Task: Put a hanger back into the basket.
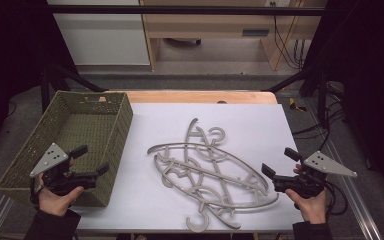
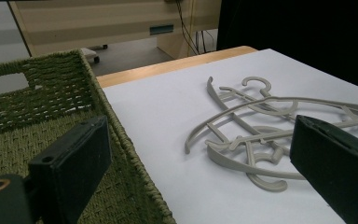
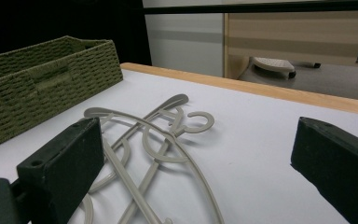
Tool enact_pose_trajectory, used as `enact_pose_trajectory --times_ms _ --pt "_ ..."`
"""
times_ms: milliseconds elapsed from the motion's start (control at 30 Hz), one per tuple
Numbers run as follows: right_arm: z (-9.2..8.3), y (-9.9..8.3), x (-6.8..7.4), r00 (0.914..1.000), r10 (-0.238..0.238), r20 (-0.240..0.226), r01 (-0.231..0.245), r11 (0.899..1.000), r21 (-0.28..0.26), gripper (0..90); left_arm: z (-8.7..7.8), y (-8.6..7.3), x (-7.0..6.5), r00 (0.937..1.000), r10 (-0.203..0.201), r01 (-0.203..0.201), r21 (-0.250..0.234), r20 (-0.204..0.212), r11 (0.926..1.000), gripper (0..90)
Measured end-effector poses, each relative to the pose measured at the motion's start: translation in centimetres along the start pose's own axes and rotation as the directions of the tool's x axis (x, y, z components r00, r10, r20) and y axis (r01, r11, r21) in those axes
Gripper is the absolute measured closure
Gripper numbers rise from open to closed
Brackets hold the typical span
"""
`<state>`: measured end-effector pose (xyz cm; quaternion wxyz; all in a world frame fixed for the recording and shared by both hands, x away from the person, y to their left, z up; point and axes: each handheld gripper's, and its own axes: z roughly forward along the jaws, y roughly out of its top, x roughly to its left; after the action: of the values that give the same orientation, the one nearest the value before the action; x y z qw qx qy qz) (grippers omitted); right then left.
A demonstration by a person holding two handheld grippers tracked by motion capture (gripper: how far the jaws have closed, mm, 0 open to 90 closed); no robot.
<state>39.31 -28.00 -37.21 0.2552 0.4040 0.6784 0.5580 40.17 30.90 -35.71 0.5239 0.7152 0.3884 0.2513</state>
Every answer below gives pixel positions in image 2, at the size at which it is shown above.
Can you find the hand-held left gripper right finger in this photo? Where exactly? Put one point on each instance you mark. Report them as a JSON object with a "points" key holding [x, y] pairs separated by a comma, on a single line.
{"points": [[338, 168]]}

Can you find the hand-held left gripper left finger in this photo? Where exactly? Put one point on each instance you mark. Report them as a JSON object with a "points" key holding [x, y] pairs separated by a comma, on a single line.
{"points": [[71, 165]]}

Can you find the green woven basket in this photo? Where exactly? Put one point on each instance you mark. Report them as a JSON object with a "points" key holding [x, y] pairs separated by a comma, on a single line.
{"points": [[59, 93]]}

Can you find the white table mat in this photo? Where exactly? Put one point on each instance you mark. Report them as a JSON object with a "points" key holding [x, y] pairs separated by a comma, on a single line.
{"points": [[167, 124]]}

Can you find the white wheeled stand base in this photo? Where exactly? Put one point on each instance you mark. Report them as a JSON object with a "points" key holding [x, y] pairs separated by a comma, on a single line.
{"points": [[88, 53]]}

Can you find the beige wooden cabinet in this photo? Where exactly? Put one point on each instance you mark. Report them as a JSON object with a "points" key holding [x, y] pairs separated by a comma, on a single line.
{"points": [[90, 21]]}

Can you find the black curtain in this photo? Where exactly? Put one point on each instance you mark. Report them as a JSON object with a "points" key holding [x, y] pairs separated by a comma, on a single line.
{"points": [[292, 31]]}

